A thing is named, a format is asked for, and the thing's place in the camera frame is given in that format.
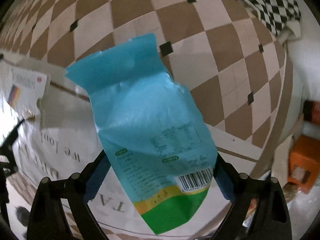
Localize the brown checkered tablecloth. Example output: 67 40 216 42
0 0 294 240

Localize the blue and green snack bag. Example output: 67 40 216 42
64 33 218 235

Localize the black and white checkered cloth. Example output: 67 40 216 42
229 0 303 39

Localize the white pillow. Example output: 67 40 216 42
275 20 303 43

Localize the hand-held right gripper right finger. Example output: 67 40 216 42
210 152 293 240

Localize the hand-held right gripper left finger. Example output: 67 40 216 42
29 150 112 240

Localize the white box with flag print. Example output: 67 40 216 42
0 60 50 120

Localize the orange box with window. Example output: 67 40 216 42
287 135 320 193

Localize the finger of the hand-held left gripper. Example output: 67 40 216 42
0 119 25 180

